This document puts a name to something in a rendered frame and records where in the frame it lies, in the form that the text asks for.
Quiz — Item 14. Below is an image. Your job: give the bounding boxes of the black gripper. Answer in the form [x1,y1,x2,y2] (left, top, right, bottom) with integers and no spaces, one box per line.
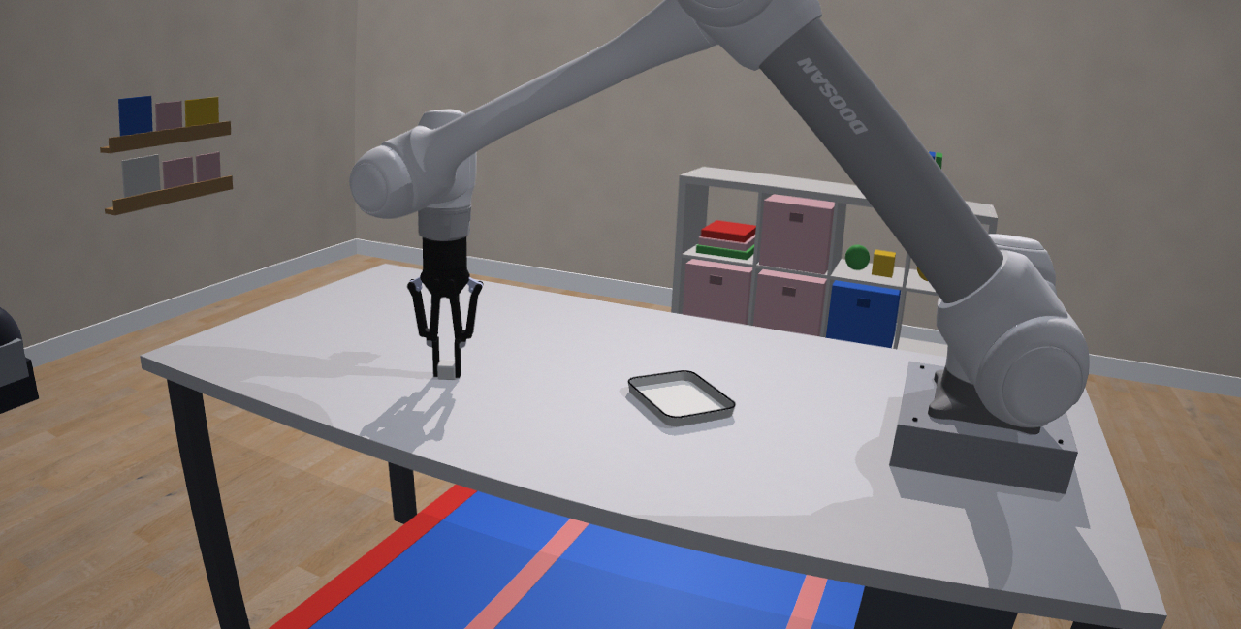
[407,237,484,378]

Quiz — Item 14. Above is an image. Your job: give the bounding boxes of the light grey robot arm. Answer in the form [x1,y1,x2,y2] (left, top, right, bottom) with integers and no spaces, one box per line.
[349,0,1090,434]

